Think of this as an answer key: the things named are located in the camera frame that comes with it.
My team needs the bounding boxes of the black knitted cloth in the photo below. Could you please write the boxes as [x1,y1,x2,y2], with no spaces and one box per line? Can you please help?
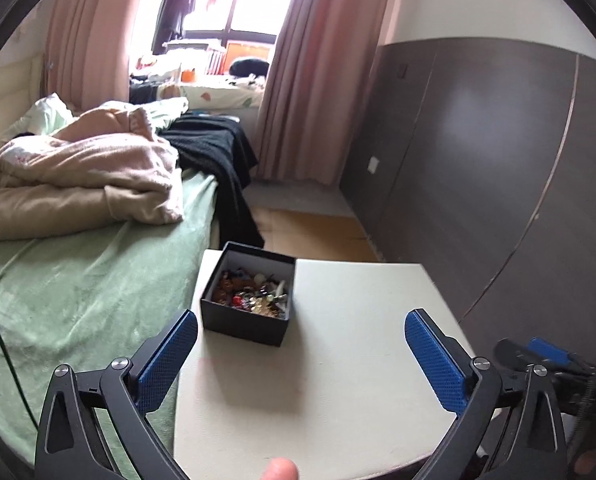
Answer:
[157,115,267,252]

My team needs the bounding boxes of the bed with green sheet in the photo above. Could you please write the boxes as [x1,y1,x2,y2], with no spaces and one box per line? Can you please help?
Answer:
[0,95,220,471]

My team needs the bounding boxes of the black cable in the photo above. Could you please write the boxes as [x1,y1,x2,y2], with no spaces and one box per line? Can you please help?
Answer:
[0,199,40,432]

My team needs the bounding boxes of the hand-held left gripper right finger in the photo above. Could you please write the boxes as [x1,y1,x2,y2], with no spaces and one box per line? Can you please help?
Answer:
[404,309,570,480]

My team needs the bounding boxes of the brown rough seed bracelet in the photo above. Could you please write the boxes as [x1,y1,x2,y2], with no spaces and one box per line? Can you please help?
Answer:
[214,271,240,306]

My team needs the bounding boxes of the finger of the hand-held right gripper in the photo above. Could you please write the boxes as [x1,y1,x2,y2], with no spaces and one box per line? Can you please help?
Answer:
[493,338,535,372]
[525,337,588,370]

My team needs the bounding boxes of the pink curtain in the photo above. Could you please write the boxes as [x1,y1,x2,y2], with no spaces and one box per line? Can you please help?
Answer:
[253,0,397,187]
[44,0,153,112]

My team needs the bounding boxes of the beige fleece blanket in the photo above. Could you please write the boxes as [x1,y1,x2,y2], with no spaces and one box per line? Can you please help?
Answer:
[0,92,187,242]

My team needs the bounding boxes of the person's right hand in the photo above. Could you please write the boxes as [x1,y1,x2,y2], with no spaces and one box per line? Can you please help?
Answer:
[573,452,596,477]

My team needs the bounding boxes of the leaf print cushion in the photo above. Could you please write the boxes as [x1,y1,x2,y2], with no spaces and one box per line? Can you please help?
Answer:
[178,82,267,109]

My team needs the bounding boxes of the black jewelry box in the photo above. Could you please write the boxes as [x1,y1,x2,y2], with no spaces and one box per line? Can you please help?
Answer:
[199,241,298,348]

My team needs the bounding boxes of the person's left hand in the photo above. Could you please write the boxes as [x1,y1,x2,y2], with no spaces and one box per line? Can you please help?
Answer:
[260,457,300,480]

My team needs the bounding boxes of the black bundle on sill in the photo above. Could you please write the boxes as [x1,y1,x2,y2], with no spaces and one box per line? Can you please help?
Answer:
[229,57,272,77]

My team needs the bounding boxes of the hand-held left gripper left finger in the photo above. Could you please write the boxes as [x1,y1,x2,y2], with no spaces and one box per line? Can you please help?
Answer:
[35,309,199,480]

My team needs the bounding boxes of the beige padded headboard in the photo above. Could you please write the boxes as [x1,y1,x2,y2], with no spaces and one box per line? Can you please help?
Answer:
[0,54,47,162]

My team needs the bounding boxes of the sheer white organza pouch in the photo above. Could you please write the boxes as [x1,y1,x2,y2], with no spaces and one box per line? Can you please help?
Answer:
[262,279,290,319]

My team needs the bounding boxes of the grey bead bracelet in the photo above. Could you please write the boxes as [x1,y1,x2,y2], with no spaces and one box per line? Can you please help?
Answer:
[242,282,266,311]

